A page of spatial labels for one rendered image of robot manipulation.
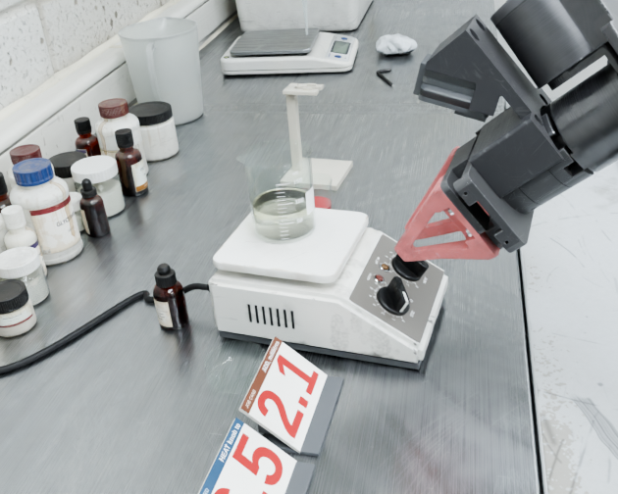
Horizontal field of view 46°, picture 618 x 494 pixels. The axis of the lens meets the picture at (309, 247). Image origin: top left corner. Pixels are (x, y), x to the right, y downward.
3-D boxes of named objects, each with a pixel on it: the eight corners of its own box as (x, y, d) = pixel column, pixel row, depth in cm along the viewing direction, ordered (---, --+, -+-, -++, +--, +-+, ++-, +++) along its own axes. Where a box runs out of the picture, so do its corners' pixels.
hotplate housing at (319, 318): (448, 293, 74) (450, 224, 70) (421, 375, 64) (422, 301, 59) (248, 267, 81) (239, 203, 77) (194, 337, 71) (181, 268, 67)
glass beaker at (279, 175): (306, 212, 73) (300, 132, 69) (328, 240, 68) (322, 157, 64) (239, 226, 72) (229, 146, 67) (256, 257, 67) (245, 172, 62)
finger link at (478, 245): (363, 236, 55) (461, 172, 49) (387, 195, 61) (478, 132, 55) (420, 301, 56) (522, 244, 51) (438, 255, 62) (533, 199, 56)
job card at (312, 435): (343, 380, 64) (341, 343, 62) (319, 457, 56) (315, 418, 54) (277, 372, 65) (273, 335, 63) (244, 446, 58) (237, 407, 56)
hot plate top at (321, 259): (371, 220, 72) (371, 212, 71) (334, 285, 62) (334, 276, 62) (260, 208, 76) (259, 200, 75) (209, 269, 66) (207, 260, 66)
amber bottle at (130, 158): (120, 198, 99) (106, 136, 94) (126, 186, 102) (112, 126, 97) (146, 196, 98) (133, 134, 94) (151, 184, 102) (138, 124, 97)
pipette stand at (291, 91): (353, 166, 102) (349, 76, 96) (336, 191, 96) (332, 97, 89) (299, 162, 105) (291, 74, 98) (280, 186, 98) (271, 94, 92)
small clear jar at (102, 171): (76, 221, 94) (63, 174, 90) (89, 200, 99) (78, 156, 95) (119, 220, 93) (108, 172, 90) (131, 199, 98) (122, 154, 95)
